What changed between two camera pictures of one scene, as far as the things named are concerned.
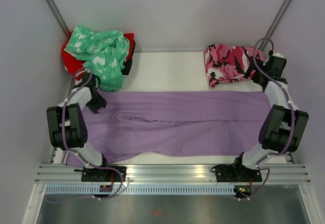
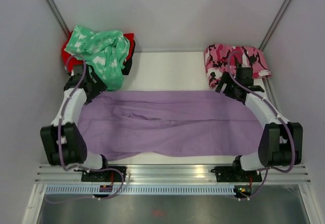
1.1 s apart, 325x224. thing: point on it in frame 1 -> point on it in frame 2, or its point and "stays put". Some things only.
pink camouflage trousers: (224, 63) stays put
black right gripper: (255, 78) -> (227, 79)
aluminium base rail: (57, 173) stays put
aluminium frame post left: (51, 6) stays put
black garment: (128, 65) stays put
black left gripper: (102, 103) -> (99, 87)
